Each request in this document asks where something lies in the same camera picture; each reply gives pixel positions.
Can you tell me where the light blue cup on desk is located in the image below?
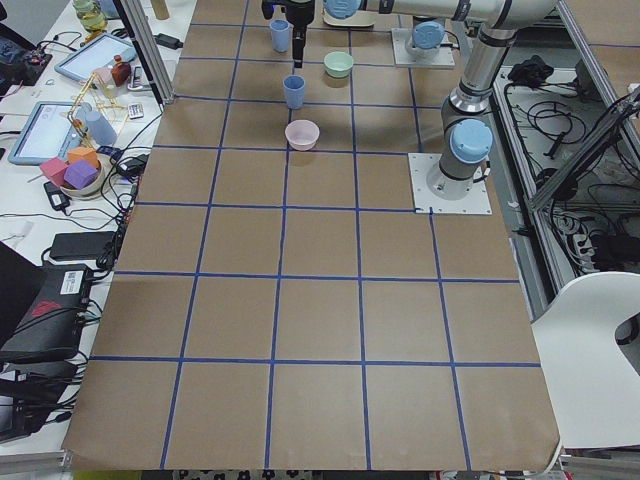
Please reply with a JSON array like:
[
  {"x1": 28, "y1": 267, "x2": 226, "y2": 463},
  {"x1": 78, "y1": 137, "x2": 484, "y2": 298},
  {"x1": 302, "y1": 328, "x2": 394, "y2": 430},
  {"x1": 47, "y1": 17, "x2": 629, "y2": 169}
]
[{"x1": 86, "y1": 111, "x2": 117, "y2": 146}]

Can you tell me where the aluminium frame post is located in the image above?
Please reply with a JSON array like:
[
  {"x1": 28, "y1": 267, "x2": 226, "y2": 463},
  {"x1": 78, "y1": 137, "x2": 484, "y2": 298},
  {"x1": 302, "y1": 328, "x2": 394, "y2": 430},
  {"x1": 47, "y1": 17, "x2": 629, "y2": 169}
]
[{"x1": 114, "y1": 0, "x2": 175, "y2": 106}]

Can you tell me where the white chair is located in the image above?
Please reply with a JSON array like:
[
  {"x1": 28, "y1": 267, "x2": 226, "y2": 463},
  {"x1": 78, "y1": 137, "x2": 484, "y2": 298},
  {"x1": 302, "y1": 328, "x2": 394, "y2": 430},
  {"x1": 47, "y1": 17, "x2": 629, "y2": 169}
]
[{"x1": 532, "y1": 272, "x2": 639, "y2": 449}]

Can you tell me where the gold wire rack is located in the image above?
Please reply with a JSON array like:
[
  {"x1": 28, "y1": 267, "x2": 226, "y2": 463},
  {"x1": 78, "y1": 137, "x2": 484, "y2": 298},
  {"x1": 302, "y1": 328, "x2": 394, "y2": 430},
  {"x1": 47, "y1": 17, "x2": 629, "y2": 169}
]
[{"x1": 67, "y1": 71, "x2": 128, "y2": 146}]

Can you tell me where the blue cup near arm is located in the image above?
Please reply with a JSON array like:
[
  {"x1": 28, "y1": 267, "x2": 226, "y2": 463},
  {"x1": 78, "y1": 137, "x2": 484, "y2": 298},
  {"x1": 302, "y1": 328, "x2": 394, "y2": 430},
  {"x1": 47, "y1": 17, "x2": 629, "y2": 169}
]
[{"x1": 269, "y1": 19, "x2": 290, "y2": 53}]

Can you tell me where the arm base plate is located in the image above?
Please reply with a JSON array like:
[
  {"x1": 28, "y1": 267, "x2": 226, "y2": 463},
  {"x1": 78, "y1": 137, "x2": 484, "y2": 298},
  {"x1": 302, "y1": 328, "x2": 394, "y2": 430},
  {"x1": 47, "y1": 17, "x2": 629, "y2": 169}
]
[
  {"x1": 391, "y1": 28, "x2": 455, "y2": 69},
  {"x1": 408, "y1": 153, "x2": 492, "y2": 215}
]

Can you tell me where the black power adapter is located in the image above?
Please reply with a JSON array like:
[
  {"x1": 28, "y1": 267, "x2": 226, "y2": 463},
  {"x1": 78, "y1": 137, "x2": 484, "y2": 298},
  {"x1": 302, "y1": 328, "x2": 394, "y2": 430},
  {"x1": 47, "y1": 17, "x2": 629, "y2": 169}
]
[{"x1": 154, "y1": 33, "x2": 183, "y2": 50}]

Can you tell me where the pink bowl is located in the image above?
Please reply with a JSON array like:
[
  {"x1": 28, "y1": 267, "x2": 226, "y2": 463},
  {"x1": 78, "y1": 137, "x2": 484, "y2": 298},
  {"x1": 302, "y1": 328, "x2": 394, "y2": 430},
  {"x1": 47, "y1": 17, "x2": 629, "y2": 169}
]
[{"x1": 285, "y1": 119, "x2": 320, "y2": 151}]

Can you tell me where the teach pendant tablet far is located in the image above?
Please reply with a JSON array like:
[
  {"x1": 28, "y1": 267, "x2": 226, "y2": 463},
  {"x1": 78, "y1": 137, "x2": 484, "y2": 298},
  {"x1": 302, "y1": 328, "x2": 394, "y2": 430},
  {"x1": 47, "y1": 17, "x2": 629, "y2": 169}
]
[{"x1": 54, "y1": 33, "x2": 137, "y2": 81}]

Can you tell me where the cardboard tube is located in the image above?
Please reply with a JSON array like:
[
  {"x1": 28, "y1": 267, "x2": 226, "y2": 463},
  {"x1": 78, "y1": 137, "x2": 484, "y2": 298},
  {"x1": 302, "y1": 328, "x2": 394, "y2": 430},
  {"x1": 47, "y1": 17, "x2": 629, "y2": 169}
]
[{"x1": 151, "y1": 0, "x2": 170, "y2": 21}]

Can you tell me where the teach pendant tablet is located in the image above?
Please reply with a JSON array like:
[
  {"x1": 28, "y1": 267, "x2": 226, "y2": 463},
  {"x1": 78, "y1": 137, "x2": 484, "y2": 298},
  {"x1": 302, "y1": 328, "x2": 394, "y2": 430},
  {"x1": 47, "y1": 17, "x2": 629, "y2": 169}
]
[
  {"x1": 54, "y1": 33, "x2": 137, "y2": 81},
  {"x1": 8, "y1": 101, "x2": 82, "y2": 166}
]

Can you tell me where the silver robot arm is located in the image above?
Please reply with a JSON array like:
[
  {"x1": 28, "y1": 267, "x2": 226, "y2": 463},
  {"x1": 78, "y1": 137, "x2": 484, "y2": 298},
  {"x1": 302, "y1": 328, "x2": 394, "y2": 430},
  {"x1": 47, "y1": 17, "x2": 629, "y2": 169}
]
[{"x1": 324, "y1": 1, "x2": 557, "y2": 200}]

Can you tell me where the brown glass bottle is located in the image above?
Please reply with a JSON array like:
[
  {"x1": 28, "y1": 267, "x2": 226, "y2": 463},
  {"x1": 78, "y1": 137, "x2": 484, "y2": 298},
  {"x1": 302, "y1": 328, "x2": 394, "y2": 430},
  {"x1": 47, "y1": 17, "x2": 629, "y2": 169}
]
[{"x1": 111, "y1": 55, "x2": 132, "y2": 87}]

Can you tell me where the bowl of foam cubes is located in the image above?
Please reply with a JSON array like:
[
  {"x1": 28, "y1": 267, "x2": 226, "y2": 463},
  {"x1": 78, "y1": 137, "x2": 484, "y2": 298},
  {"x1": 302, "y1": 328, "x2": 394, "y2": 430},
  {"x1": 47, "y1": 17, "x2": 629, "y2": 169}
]
[{"x1": 39, "y1": 146, "x2": 106, "y2": 199}]

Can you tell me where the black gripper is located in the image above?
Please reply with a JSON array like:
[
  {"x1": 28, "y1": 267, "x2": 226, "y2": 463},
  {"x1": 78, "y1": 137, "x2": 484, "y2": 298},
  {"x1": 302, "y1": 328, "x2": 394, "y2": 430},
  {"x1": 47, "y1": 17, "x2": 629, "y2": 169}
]
[{"x1": 261, "y1": 0, "x2": 308, "y2": 68}]

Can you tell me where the teach pendant tablet near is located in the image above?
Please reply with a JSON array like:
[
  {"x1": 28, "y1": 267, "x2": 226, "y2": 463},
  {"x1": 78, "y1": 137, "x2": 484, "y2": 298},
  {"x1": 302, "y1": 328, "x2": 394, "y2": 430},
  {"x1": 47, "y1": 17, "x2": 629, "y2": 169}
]
[{"x1": 8, "y1": 101, "x2": 82, "y2": 166}]

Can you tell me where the mint green bowl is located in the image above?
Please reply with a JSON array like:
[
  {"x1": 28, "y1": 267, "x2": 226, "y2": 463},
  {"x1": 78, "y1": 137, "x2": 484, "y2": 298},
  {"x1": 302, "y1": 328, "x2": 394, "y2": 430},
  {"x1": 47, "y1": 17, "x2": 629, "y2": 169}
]
[{"x1": 323, "y1": 51, "x2": 354, "y2": 79}]

